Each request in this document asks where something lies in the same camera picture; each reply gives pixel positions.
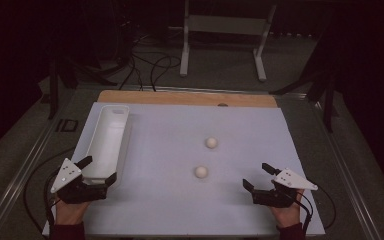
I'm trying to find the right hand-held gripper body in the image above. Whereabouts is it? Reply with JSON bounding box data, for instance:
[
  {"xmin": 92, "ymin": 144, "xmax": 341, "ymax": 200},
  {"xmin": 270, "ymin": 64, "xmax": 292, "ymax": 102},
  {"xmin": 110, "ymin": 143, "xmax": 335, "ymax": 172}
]
[{"xmin": 251, "ymin": 167, "xmax": 319, "ymax": 209}]

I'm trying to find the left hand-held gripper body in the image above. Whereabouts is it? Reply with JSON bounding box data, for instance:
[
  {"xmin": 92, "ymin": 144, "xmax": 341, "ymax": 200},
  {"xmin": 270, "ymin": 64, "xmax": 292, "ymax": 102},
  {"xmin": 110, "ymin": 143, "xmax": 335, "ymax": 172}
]
[{"xmin": 49, "ymin": 157, "xmax": 109, "ymax": 205}]

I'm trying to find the white plastic bin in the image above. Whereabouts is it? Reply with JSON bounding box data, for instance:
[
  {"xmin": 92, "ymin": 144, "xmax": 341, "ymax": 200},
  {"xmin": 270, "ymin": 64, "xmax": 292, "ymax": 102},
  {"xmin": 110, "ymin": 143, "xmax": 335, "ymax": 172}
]
[{"xmin": 79, "ymin": 104, "xmax": 131, "ymax": 186}]

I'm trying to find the white ball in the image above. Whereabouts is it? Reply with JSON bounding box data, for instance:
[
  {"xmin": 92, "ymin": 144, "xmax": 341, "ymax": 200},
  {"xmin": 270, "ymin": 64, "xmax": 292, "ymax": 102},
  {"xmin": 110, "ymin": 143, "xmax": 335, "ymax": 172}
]
[
  {"xmin": 194, "ymin": 165, "xmax": 209, "ymax": 179},
  {"xmin": 204, "ymin": 136, "xmax": 219, "ymax": 150}
]

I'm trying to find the person's left hand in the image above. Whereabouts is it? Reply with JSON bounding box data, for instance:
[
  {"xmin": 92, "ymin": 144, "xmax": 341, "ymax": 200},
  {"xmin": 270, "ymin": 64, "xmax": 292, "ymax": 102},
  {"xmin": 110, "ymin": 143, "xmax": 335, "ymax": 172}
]
[{"xmin": 54, "ymin": 194, "xmax": 91, "ymax": 226}]

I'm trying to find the person's right hand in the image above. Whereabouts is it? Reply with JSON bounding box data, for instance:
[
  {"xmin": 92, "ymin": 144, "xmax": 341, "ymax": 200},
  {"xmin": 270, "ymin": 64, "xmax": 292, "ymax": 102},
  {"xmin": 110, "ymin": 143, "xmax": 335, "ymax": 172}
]
[{"xmin": 268, "ymin": 188, "xmax": 306, "ymax": 229}]

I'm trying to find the wooden table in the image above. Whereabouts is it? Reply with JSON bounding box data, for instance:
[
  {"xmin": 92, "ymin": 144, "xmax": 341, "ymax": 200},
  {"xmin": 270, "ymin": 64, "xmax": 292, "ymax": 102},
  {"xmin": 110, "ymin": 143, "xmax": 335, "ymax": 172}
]
[{"xmin": 97, "ymin": 89, "xmax": 278, "ymax": 108}]

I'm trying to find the white metal stand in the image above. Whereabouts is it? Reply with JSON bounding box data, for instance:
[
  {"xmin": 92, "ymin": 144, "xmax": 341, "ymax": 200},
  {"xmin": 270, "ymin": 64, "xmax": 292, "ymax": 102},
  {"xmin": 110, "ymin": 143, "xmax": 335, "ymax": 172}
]
[{"xmin": 179, "ymin": 0, "xmax": 278, "ymax": 83}]

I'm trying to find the left hand-held gripper cable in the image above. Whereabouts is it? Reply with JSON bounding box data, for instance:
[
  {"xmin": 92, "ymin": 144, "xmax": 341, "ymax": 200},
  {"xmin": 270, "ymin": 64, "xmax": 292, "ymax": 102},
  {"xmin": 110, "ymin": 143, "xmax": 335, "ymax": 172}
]
[{"xmin": 22, "ymin": 146, "xmax": 78, "ymax": 239}]

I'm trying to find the hand-held gripper cable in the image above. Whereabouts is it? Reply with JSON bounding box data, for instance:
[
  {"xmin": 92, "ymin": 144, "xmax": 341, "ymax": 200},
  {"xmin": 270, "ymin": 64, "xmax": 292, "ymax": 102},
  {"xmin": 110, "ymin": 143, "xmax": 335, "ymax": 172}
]
[
  {"xmin": 298, "ymin": 189, "xmax": 337, "ymax": 234},
  {"xmin": 22, "ymin": 146, "xmax": 78, "ymax": 239}
]

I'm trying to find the right hand-held gripper cable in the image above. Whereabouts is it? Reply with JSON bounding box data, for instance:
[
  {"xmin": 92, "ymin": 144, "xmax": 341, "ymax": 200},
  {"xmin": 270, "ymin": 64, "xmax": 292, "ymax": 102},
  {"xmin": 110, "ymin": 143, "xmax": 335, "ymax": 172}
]
[{"xmin": 298, "ymin": 189, "xmax": 337, "ymax": 234}]

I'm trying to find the black straight floor cable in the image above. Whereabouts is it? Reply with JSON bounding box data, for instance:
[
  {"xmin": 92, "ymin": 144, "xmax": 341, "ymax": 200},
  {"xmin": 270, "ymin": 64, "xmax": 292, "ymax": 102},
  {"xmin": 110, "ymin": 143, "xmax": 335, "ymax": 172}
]
[{"xmin": 118, "ymin": 33, "xmax": 145, "ymax": 91}]

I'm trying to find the black looped floor cable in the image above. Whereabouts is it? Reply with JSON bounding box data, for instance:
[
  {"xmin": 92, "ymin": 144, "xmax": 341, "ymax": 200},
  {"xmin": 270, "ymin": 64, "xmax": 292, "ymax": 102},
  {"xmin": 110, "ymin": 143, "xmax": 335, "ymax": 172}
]
[{"xmin": 149, "ymin": 54, "xmax": 182, "ymax": 92}]

